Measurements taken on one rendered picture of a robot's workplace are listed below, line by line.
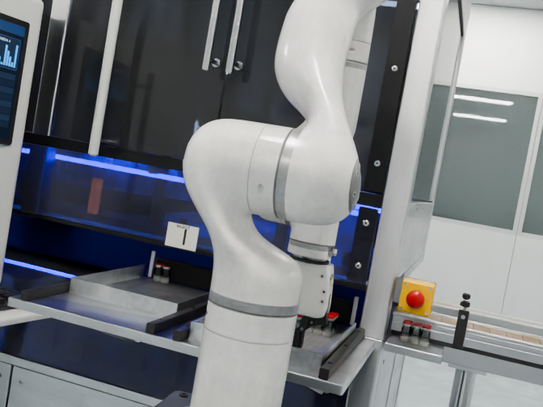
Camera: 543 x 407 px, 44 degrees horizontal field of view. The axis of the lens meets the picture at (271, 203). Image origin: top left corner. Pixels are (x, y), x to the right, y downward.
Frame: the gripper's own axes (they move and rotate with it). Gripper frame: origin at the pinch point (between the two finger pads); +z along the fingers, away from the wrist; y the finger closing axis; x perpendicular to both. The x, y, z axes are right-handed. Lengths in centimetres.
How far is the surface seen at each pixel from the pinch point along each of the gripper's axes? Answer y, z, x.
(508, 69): -34, -143, -497
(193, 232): 38, -11, -35
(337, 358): -7.8, 2.4, -3.3
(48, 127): 85, -30, -36
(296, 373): -2.5, 4.5, 4.9
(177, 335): 21.1, 3.3, 5.0
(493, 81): -24, -131, -497
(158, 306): 32.1, 2.6, -9.0
